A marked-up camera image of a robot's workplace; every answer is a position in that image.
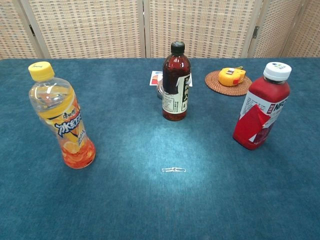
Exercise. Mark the iced tea bottle yellow cap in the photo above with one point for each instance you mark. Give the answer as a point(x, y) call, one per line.
point(62, 120)

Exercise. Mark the dark brown bottle black cap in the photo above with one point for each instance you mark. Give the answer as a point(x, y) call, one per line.
point(175, 75)

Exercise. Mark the woven folding screen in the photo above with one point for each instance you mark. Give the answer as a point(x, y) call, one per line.
point(87, 27)

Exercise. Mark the red juice bottle white cap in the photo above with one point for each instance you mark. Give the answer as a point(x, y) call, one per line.
point(260, 100)

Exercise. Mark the blue tablecloth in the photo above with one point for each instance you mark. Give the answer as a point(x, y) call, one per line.
point(160, 200)

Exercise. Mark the yellow tape measure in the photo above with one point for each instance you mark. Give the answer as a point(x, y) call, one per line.
point(228, 77)

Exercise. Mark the white picture card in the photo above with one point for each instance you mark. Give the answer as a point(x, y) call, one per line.
point(155, 78)

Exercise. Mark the round woven brown coaster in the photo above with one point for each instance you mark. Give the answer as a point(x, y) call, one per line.
point(215, 85)

